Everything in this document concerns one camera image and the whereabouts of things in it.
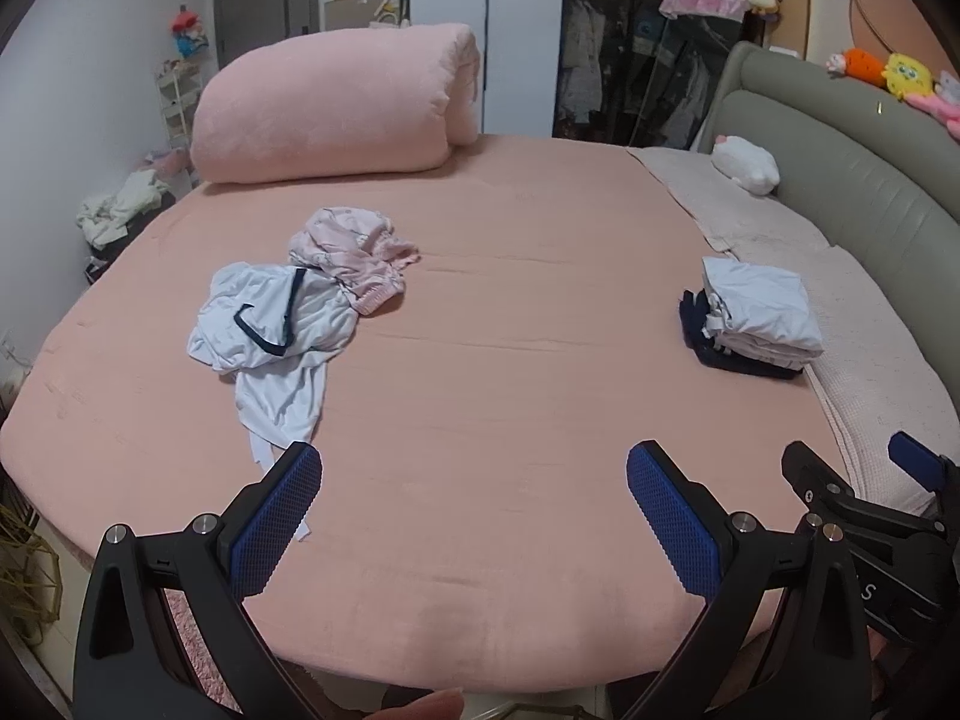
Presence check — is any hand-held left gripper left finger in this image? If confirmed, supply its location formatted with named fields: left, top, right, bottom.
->
left=73, top=441, right=325, bottom=720

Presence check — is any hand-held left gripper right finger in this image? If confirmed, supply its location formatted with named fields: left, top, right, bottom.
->
left=611, top=439, right=875, bottom=720

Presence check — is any red and blue plush toy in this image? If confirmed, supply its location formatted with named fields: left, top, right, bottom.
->
left=171, top=7, right=211, bottom=61

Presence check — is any glass-door wardrobe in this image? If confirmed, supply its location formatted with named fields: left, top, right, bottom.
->
left=553, top=0, right=751, bottom=152

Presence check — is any pink crumpled garment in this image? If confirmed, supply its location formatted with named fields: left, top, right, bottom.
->
left=289, top=206, right=419, bottom=317

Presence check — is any pink fluffy pajamas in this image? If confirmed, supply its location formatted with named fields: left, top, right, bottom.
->
left=161, top=589, right=230, bottom=695

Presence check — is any white plush toy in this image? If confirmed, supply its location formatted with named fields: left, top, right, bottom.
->
left=711, top=136, right=781, bottom=196

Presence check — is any white shelf rack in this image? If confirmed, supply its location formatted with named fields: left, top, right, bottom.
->
left=154, top=60, right=205, bottom=188

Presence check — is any beige pillow blanket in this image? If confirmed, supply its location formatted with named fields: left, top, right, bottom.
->
left=626, top=146, right=960, bottom=520

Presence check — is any white navy-trimmed t-shirt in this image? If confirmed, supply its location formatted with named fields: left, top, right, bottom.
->
left=186, top=261, right=359, bottom=377

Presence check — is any person's left hand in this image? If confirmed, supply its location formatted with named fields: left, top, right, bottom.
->
left=375, top=690, right=467, bottom=720

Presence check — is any yellow square plush toy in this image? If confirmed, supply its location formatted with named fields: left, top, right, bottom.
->
left=881, top=52, right=938, bottom=100

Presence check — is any stack of folded clothes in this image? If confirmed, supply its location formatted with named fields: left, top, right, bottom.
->
left=679, top=256, right=826, bottom=380

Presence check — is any orange carrot plush toy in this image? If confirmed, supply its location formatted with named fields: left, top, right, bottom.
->
left=827, top=49, right=890, bottom=88

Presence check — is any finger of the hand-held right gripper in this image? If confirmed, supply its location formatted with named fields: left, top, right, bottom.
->
left=888, top=430, right=960, bottom=520
left=781, top=441, right=943, bottom=541

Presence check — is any white wardrobe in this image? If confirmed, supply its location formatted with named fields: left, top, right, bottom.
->
left=411, top=0, right=563, bottom=137

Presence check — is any beige cabinet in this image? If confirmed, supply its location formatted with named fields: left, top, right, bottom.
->
left=324, top=0, right=412, bottom=37

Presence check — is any grey-green padded headboard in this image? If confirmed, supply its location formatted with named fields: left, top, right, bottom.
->
left=697, top=41, right=960, bottom=421

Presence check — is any pile of crumpled clothes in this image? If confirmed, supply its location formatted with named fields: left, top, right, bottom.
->
left=75, top=150, right=194, bottom=263

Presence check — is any pink rolled quilt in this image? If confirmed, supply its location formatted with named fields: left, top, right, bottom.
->
left=189, top=21, right=481, bottom=185

